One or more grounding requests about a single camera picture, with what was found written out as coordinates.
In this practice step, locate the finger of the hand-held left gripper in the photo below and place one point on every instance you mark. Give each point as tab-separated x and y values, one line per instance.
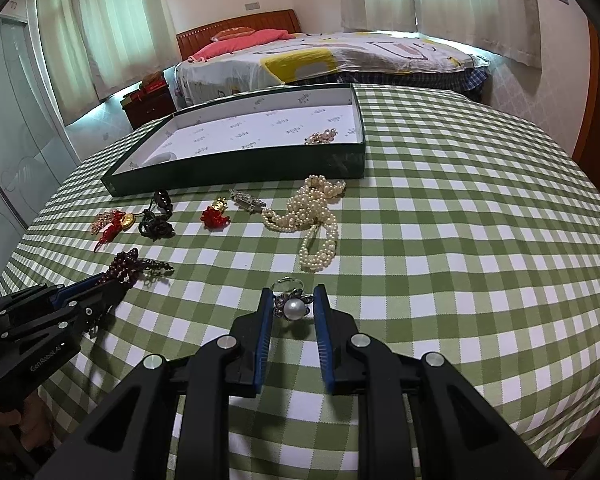
97	305
77	292

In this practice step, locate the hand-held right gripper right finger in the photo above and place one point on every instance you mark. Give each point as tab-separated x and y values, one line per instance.
322	345

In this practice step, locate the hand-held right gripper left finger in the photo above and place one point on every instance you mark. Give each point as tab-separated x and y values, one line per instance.
263	345

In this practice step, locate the gold pendant with red tassel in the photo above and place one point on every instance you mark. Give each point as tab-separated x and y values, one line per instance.
125	221

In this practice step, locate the red flower charm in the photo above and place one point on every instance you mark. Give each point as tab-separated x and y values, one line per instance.
214	217

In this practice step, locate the silver rhinestone brooch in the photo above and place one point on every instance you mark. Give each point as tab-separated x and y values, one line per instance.
247	201

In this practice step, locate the dark green shallow box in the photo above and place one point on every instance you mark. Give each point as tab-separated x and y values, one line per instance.
230	172

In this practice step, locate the person's left hand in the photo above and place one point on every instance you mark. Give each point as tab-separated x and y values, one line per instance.
30	422

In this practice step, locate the pale jade bangle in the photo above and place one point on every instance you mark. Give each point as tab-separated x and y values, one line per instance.
162	158

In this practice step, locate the frosted glass wardrobe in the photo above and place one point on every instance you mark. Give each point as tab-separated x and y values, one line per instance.
20	110

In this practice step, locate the dark wooden nightstand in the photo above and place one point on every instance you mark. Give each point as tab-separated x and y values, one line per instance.
150	107

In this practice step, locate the pink gold bead brooch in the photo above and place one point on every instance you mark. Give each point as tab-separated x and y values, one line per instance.
322	136

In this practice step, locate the red boxes on nightstand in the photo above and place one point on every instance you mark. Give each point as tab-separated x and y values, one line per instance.
152	85

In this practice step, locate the pale curtain beside wardrobe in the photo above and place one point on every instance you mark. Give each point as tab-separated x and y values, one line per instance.
115	20

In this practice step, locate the blue plaid bedsheet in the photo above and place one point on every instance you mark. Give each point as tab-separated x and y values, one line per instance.
430	80

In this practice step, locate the wooden bed headboard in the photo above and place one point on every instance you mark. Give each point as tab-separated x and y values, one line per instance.
200	32

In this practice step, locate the bed with patterned sheet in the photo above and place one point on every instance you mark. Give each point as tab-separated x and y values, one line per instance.
330	55

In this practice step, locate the pink pillow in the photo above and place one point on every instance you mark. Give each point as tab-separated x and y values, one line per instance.
240	42

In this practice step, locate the small orange pillow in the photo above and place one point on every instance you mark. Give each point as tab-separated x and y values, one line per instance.
232	35

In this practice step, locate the pale curtain beside door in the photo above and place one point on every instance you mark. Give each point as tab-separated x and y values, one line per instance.
455	0

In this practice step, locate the wall outlet plate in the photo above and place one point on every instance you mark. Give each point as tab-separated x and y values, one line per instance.
252	6

